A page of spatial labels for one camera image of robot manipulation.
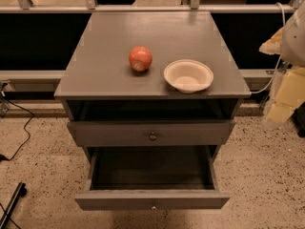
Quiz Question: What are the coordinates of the grey drawer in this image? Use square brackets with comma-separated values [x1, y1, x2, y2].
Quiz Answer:
[75, 146, 230, 211]
[68, 119, 234, 147]

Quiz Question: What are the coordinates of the grey top drawer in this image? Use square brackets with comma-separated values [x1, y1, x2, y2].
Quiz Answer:
[68, 119, 234, 147]

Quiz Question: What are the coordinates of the red apple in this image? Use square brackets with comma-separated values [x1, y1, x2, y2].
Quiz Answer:
[129, 46, 153, 73]

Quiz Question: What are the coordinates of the metal railing frame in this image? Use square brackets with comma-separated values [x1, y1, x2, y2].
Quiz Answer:
[0, 0, 305, 15]

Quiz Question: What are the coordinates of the grey wooden drawer cabinet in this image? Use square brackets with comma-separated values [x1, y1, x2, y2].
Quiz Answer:
[53, 10, 252, 164]

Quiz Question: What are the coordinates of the white cable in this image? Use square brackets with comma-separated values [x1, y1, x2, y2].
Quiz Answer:
[250, 2, 287, 95]

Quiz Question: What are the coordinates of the black stand leg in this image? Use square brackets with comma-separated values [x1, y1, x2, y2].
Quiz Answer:
[0, 182, 27, 229]

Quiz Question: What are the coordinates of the black floor cable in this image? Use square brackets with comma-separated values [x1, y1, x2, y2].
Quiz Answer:
[0, 91, 35, 162]

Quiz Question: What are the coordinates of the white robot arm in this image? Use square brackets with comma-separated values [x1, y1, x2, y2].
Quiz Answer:
[259, 2, 305, 128]

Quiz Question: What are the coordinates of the white paper bowl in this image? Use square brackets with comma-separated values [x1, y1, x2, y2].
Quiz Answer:
[163, 59, 214, 94]

